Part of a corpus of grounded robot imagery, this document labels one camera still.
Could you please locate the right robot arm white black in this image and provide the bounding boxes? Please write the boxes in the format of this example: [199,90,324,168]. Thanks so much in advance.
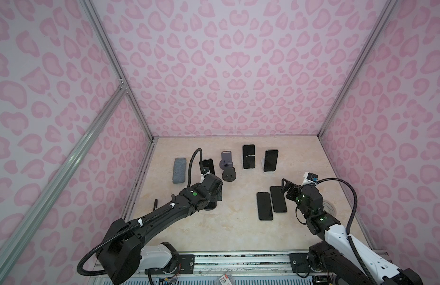
[281,172,423,285]

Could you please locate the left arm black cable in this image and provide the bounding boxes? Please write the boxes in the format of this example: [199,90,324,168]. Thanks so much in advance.
[187,147,206,189]

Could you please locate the grey edged phone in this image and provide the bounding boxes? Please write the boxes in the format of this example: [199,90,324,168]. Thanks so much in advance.
[270,186,288,213]

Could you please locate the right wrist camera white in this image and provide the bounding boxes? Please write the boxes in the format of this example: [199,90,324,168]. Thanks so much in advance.
[302,172,318,185]

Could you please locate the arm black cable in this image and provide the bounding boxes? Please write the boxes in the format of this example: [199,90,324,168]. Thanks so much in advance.
[187,147,206,189]
[314,177,379,285]

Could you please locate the phone white stand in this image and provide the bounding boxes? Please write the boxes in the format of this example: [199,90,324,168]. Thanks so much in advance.
[242,144,256,169]
[263,149,279,172]

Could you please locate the grey stand of blue phone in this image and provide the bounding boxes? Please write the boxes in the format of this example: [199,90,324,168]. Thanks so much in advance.
[222,167,237,182]

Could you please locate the blue edged phone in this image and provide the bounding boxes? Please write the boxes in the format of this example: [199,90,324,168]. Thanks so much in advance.
[256,192,273,221]

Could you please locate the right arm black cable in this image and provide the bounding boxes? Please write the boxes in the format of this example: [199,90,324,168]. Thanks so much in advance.
[314,177,379,285]

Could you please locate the phone back right white stand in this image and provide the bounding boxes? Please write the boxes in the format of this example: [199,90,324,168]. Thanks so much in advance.
[263,149,279,172]

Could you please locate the grey stone block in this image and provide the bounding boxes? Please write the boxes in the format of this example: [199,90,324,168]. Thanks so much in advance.
[172,157,187,184]

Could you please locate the phone back centre white stand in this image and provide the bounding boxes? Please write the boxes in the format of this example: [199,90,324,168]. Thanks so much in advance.
[242,144,256,169]

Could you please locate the clear tape roll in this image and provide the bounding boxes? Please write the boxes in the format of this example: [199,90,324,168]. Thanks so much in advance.
[323,199,337,217]

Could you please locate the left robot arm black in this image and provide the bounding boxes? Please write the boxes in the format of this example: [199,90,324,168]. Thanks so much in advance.
[95,174,223,285]

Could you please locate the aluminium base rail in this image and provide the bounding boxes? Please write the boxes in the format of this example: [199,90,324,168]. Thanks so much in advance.
[88,249,388,285]

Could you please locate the phone green edge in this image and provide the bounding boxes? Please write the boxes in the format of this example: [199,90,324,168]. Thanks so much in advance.
[204,201,218,211]

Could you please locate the empty purple phone stand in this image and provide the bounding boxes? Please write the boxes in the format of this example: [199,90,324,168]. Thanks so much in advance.
[220,150,234,170]

